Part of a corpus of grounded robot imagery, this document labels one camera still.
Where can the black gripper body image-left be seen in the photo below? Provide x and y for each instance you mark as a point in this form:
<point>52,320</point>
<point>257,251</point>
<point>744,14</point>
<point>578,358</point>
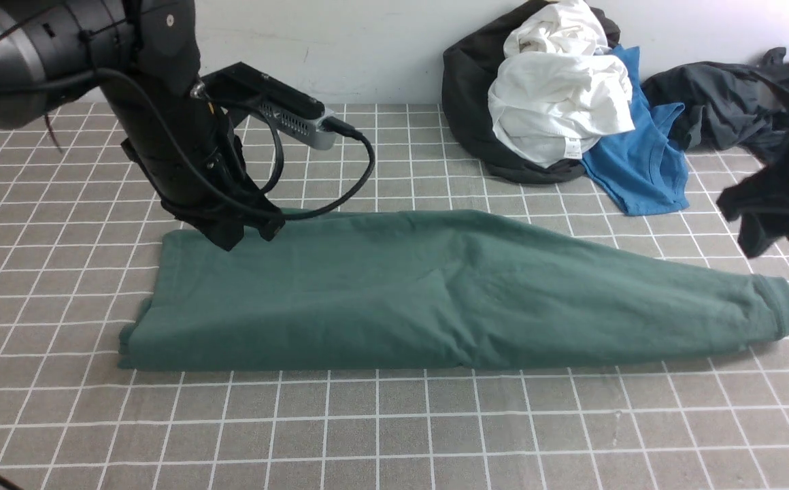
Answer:
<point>222,224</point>

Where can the green long-sleeved shirt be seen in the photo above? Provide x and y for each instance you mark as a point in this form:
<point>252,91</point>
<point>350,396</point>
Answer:
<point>436,290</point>

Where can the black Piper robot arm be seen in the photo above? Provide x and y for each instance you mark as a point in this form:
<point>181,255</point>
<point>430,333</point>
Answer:
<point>145,58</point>

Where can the dark grey crumpled shirt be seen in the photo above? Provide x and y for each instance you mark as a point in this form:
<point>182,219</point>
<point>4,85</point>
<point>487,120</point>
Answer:
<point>727,105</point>

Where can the blue t-shirt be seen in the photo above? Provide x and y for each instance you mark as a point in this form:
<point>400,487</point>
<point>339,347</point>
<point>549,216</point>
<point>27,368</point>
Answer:
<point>643,172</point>

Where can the white crumpled shirt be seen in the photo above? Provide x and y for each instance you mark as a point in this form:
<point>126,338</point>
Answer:
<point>559,89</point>

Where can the grey checked tablecloth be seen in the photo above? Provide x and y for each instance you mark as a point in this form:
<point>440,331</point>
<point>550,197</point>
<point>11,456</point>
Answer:
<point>79,235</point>

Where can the black garment in pile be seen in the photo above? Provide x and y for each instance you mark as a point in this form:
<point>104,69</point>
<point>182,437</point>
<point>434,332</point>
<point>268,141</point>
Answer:
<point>469,68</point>

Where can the silver wrist camera image-left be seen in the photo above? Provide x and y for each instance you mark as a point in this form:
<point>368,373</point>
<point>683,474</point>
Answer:
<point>245,91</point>

